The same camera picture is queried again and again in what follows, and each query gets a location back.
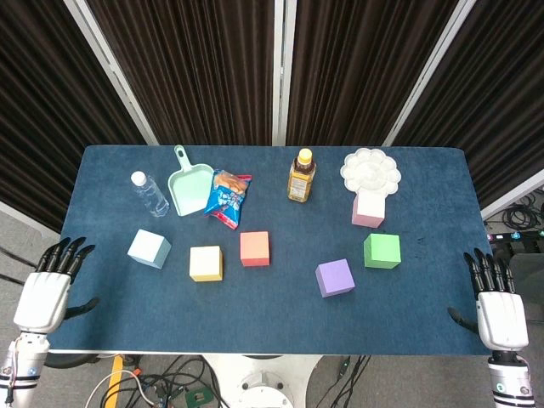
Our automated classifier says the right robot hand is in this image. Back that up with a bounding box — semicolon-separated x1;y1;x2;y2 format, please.
447;247;530;353

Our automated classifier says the light blue foam cube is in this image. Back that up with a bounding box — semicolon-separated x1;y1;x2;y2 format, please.
127;229;173;269

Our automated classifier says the black power strip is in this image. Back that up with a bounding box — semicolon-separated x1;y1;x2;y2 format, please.
485;229;544;246

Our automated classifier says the green circuit board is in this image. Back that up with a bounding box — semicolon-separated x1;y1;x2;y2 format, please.
185;388;213;408

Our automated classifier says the blue snack bag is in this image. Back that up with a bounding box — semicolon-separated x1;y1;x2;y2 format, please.
203;168;253;231

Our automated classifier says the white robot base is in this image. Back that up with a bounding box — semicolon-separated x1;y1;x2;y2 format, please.
203;354;320;408

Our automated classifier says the red foam cube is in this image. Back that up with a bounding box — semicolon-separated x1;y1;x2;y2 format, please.
239;230;272;268

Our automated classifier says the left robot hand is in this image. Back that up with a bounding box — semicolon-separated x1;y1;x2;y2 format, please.
12;236;101;337

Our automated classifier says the pink foam cube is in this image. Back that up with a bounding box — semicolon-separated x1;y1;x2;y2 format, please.
351;190;387;229

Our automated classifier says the black coiled cable bundle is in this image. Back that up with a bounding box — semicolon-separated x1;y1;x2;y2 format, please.
501;190;544;233

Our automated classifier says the clear plastic water bottle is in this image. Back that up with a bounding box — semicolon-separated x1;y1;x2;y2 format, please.
129;170;171;218

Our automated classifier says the yellow foam cube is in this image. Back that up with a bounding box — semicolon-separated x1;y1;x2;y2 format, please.
189;245;224;283

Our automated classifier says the mint green dustpan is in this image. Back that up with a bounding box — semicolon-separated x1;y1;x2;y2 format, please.
167;144;215;218

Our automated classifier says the white flower paint palette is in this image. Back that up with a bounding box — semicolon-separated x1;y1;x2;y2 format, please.
339;147;402;199

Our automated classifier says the purple foam cube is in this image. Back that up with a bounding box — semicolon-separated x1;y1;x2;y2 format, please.
314;258;356;298

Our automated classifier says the blue table mat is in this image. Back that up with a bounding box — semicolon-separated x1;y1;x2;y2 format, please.
48;144;498;356

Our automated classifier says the green foam cube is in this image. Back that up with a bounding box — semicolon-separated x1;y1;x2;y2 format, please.
363;232;402;270

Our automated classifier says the black cable with inline switch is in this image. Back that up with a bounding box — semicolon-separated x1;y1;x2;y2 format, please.
329;354;371;408

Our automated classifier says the yellow-capped tea bottle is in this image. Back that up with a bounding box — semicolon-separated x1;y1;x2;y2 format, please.
286;147;318;202

